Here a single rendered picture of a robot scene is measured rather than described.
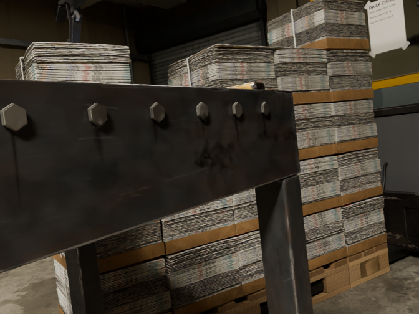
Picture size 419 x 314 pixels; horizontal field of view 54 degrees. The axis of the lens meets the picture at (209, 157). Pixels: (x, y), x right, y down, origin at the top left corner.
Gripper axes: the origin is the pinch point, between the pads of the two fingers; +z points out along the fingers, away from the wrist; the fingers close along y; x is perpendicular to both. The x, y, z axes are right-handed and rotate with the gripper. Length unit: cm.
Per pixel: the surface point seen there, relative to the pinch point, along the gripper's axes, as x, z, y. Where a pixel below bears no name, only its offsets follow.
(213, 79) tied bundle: 47, -4, 22
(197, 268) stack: 30, 24, 81
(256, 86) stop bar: 3, -67, 70
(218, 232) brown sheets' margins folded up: 40, 18, 72
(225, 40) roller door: 503, 465, -423
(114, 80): 9.0, -5.9, 22.8
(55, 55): -8.0, -10.4, 17.2
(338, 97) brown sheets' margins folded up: 110, -2, 32
